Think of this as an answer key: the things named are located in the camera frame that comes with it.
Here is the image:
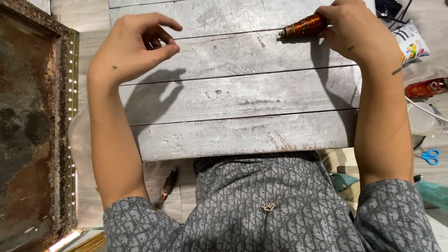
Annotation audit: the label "rusty framed panel with lights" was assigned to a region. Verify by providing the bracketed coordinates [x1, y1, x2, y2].
[0, 0, 80, 252]

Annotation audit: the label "white cable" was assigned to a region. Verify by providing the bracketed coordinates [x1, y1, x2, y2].
[405, 96, 448, 124]

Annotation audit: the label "red snack packet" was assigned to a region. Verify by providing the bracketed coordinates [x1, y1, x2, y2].
[405, 77, 448, 99]

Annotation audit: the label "person's left hand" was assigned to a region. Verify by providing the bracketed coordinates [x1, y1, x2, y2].
[87, 13, 183, 85]

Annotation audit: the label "beige cushion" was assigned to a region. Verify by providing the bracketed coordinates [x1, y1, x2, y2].
[318, 148, 362, 217]

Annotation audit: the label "thin copper wire strand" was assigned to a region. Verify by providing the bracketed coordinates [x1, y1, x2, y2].
[159, 31, 280, 54]

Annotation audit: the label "black device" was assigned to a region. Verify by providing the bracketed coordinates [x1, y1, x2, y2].
[374, 0, 403, 18]

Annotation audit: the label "blue scissors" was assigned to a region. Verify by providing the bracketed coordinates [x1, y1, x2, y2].
[414, 148, 441, 166]

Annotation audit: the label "black cable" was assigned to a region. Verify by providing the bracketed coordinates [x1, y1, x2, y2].
[377, 0, 414, 25]

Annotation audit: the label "bundle of yellow sticks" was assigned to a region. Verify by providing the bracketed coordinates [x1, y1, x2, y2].
[74, 231, 108, 252]

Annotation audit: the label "teal cloth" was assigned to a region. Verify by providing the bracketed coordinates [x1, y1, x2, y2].
[330, 173, 448, 211]

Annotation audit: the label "white snack bag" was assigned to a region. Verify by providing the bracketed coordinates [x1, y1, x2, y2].
[392, 19, 431, 66]

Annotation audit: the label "grey patterned shirt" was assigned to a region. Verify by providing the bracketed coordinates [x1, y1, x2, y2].
[102, 150, 442, 252]

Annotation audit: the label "copper wire spool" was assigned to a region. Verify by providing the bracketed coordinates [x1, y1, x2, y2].
[278, 14, 330, 39]

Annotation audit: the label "person's right hand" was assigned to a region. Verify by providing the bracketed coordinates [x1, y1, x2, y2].
[315, 0, 404, 68]

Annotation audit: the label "clear plastic cup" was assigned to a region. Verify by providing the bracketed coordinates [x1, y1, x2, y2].
[407, 102, 437, 134]

